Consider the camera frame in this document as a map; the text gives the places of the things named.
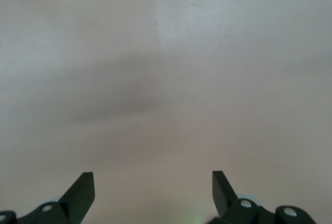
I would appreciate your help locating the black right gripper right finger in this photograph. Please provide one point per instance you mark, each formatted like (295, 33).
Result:
(225, 203)

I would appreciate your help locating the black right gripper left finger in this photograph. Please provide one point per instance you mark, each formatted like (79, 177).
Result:
(75, 203)

